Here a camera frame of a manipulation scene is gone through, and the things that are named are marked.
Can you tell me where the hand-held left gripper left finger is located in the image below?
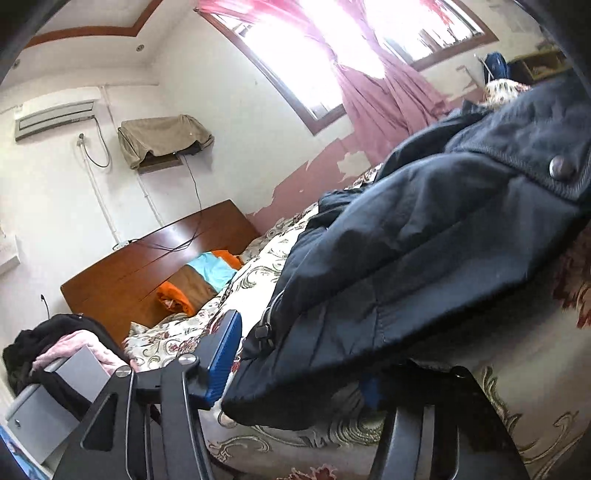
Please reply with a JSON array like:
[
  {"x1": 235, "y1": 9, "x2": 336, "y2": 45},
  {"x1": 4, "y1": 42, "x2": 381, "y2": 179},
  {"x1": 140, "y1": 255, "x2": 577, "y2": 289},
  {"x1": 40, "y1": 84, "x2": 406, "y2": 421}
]
[{"x1": 53, "y1": 309, "x2": 243, "y2": 480}]

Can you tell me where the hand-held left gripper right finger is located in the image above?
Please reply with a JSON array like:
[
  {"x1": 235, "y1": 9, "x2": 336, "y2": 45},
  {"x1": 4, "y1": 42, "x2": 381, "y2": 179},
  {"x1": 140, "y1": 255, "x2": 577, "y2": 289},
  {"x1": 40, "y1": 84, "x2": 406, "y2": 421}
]
[{"x1": 360, "y1": 360, "x2": 529, "y2": 480}]

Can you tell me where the dark navy padded jacket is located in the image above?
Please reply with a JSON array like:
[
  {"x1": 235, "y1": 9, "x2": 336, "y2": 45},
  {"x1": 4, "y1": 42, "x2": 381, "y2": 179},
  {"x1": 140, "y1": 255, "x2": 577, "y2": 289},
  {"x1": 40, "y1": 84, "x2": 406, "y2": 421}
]
[{"x1": 222, "y1": 69, "x2": 591, "y2": 430}]

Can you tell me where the orange blue brown striped pillow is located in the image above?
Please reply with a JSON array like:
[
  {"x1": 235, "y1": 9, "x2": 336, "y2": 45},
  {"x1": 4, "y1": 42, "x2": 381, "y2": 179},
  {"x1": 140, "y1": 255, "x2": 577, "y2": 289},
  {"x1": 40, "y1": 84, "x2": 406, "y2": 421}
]
[{"x1": 154, "y1": 249, "x2": 244, "y2": 317}]

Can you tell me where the floral patterned quilt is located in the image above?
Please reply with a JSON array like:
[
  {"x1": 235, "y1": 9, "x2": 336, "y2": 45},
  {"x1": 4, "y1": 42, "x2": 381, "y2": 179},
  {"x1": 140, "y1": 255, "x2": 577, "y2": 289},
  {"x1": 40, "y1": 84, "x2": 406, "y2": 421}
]
[{"x1": 122, "y1": 78, "x2": 591, "y2": 480}]

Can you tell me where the brown wooden headboard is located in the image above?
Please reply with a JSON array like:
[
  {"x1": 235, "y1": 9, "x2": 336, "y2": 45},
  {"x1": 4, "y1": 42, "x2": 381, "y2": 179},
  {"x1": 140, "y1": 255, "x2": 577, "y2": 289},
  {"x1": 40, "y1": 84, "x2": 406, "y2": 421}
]
[{"x1": 60, "y1": 199, "x2": 259, "y2": 342}]

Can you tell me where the black cloth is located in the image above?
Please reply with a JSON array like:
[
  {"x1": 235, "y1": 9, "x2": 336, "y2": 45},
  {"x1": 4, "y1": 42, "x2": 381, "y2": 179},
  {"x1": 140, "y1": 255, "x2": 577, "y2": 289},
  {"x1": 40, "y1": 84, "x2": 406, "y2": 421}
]
[{"x1": 2, "y1": 314, "x2": 132, "y2": 416}]

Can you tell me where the grey nightstand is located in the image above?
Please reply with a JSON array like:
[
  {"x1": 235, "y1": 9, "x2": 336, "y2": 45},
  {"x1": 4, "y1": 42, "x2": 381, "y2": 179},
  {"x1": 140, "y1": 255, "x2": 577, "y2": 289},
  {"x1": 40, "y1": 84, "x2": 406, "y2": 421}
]
[{"x1": 4, "y1": 346, "x2": 114, "y2": 467}]

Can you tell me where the colourful printed sheet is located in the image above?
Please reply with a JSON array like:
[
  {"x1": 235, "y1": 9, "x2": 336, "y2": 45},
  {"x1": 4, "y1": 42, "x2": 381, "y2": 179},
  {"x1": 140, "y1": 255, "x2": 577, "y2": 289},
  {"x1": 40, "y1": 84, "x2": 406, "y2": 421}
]
[{"x1": 0, "y1": 425, "x2": 51, "y2": 480}]

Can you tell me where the brown framed window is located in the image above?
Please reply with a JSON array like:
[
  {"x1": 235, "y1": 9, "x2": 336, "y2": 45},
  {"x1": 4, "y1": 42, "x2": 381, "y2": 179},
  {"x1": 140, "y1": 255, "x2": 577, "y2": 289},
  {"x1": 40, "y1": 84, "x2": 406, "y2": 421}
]
[{"x1": 194, "y1": 0, "x2": 499, "y2": 137}]

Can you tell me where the white air conditioner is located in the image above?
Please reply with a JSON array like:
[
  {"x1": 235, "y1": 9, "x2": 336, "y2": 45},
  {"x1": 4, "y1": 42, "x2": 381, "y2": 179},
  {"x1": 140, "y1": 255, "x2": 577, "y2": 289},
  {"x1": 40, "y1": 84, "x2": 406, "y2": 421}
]
[{"x1": 14, "y1": 87, "x2": 102, "y2": 142}]

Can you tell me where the blue backpack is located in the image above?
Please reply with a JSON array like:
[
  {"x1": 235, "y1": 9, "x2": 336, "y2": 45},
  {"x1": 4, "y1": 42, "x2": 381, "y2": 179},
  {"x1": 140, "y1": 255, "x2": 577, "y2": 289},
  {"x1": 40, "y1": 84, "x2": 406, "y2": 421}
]
[{"x1": 484, "y1": 52, "x2": 511, "y2": 84}]

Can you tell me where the thin black cable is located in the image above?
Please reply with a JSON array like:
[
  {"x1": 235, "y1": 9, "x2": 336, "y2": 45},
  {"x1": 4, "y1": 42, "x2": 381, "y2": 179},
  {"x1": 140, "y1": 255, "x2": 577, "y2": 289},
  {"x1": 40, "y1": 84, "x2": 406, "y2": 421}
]
[{"x1": 129, "y1": 154, "x2": 206, "y2": 252}]

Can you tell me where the beige cloth covered wall box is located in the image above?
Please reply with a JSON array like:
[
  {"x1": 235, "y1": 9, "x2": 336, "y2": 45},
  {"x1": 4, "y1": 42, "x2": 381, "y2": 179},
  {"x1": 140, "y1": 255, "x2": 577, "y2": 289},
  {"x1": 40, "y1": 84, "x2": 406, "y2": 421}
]
[{"x1": 117, "y1": 114, "x2": 214, "y2": 172}]

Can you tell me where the grey looped cable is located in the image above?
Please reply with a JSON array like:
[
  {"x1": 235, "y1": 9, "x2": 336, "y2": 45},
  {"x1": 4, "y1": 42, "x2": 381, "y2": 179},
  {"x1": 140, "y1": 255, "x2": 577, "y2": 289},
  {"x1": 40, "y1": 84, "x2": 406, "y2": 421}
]
[{"x1": 76, "y1": 115, "x2": 112, "y2": 168}]

